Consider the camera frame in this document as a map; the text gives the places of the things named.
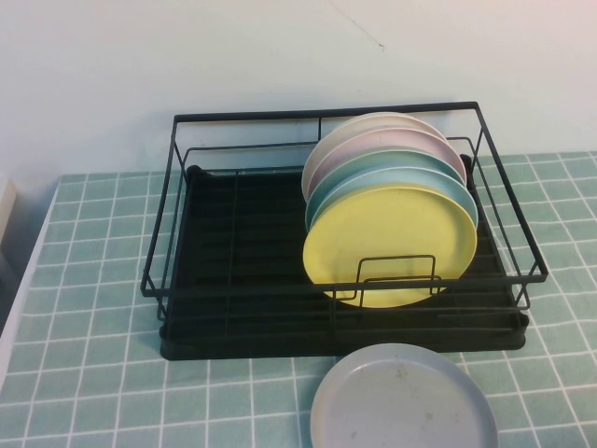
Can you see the pink plate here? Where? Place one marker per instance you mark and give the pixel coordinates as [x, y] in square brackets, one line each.
[401, 138]

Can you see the teal green plate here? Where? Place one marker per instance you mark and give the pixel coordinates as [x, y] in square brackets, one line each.
[373, 161]

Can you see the yellow plate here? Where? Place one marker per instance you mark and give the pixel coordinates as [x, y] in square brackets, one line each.
[387, 233]

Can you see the green checked tablecloth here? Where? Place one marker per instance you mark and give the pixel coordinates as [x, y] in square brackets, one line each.
[140, 401]

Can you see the light blue plate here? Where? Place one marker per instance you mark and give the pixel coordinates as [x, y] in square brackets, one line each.
[401, 179]

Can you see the black plastic drip tray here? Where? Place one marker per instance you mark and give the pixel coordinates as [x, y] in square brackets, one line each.
[242, 345]

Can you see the grey plate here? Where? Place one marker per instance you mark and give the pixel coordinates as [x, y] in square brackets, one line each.
[401, 401]

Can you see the cream plate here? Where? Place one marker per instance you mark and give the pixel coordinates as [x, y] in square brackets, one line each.
[333, 137]

